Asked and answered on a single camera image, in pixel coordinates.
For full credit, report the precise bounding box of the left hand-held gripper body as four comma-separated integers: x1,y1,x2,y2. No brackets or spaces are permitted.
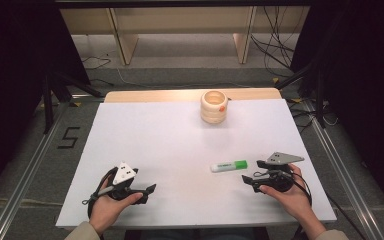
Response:
107,161,147,201

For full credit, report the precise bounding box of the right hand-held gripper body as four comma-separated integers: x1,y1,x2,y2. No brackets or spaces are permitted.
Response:
262,151,305,194

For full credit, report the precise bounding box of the person's right hand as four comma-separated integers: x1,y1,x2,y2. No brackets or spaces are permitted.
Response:
258,163,315,232

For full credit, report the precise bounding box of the person's left hand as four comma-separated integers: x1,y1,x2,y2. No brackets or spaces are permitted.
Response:
88,176,145,235

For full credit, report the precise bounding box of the green and white highlighter pen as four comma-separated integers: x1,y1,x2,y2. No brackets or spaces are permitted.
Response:
210,159,249,174

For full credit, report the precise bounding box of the white board mat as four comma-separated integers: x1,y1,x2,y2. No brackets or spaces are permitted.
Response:
55,98,338,230

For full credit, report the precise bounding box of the ribbed wooden pen holder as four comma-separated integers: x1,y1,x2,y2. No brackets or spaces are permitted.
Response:
199,89,229,125

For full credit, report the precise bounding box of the light wooden table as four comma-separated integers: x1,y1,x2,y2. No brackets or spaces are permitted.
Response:
103,87,283,104

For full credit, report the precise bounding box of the black metal stand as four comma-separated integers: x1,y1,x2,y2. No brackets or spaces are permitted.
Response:
274,59,328,130
40,70,105,135

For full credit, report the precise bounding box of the black curtain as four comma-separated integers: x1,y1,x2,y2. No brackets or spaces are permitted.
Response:
0,0,92,208
290,0,384,222

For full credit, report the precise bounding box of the light wooden desk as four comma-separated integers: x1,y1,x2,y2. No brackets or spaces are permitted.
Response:
59,5,312,67

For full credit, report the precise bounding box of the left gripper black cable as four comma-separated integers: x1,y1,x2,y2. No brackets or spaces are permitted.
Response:
81,166,118,220

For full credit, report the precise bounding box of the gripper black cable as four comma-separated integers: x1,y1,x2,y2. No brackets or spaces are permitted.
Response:
289,171,315,240
81,166,118,220

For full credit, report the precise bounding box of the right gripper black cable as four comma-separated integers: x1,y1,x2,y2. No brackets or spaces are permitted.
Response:
289,171,315,240

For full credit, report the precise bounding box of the aluminium floor rail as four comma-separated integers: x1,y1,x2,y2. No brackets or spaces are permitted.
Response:
0,100,72,240
303,99,384,240

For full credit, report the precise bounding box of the bundle of black floor cables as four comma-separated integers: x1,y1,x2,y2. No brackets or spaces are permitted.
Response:
249,5,302,80

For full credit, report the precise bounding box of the thin black floor cable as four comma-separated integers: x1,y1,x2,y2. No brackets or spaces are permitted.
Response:
80,54,113,71

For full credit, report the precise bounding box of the black overhead frame bar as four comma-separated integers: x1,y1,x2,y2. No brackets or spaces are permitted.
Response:
54,0,315,10

